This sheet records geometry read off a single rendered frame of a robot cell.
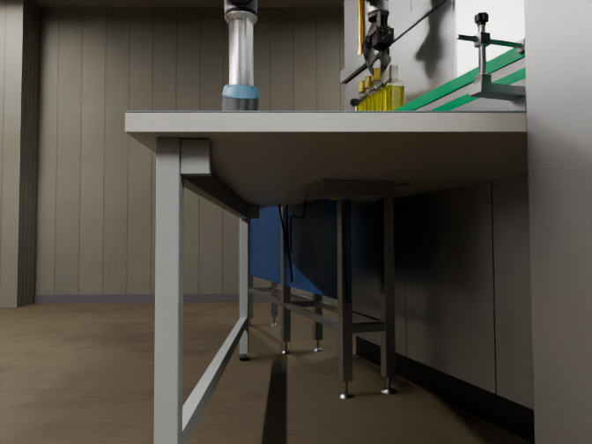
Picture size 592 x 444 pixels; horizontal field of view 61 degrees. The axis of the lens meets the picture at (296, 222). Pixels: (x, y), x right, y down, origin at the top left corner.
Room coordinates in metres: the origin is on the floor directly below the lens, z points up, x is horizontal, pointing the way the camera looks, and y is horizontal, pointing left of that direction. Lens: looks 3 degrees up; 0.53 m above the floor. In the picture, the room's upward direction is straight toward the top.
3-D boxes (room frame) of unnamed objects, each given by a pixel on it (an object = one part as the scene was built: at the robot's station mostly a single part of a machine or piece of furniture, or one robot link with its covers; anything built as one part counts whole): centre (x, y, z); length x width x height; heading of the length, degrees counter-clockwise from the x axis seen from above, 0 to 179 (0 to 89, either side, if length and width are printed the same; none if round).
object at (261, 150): (1.60, -0.47, 0.73); 1.58 x 1.52 x 0.04; 1
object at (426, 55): (1.58, -0.51, 1.15); 0.90 x 0.03 x 0.34; 18
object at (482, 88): (1.03, -0.41, 0.90); 0.17 x 0.05 x 0.23; 108
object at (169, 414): (1.59, 0.21, 0.36); 1.51 x 0.09 x 0.71; 1
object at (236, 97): (1.60, 0.18, 0.98); 0.13 x 0.12 x 0.14; 4
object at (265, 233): (2.49, -0.03, 0.54); 1.59 x 0.18 x 0.43; 18
